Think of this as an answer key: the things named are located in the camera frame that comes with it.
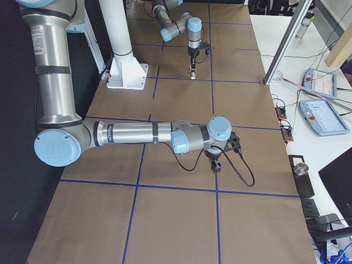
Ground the near blue teach pendant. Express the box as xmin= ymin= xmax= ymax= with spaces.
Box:
xmin=299 ymin=100 xmax=350 ymax=136

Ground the orange black connector strip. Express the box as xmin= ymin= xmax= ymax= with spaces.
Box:
xmin=273 ymin=98 xmax=294 ymax=145

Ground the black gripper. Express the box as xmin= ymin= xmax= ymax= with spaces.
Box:
xmin=204 ymin=145 xmax=223 ymax=173
xmin=188 ymin=47 xmax=200 ymax=72

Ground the clear water bottle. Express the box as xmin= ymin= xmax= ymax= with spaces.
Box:
xmin=295 ymin=11 xmax=315 ymax=39

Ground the pink metal reacher rod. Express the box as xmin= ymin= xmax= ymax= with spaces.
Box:
xmin=280 ymin=78 xmax=352 ymax=112

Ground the blue teach pendant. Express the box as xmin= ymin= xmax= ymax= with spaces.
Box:
xmin=299 ymin=100 xmax=350 ymax=136
xmin=302 ymin=68 xmax=337 ymax=99

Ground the steel cylinder weight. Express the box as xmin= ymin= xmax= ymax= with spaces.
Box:
xmin=293 ymin=162 xmax=309 ymax=176

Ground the aluminium frame post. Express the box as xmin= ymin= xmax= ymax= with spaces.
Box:
xmin=263 ymin=0 xmax=312 ymax=85

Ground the far blue teach pendant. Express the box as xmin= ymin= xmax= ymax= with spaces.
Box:
xmin=302 ymin=68 xmax=337 ymax=99

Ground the black box on desk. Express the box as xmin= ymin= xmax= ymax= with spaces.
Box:
xmin=288 ymin=155 xmax=315 ymax=199

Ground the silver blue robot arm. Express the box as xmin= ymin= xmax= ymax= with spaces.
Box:
xmin=19 ymin=1 xmax=232 ymax=173
xmin=152 ymin=0 xmax=203 ymax=80

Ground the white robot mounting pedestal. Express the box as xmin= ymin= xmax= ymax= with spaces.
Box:
xmin=99 ymin=0 xmax=149 ymax=90

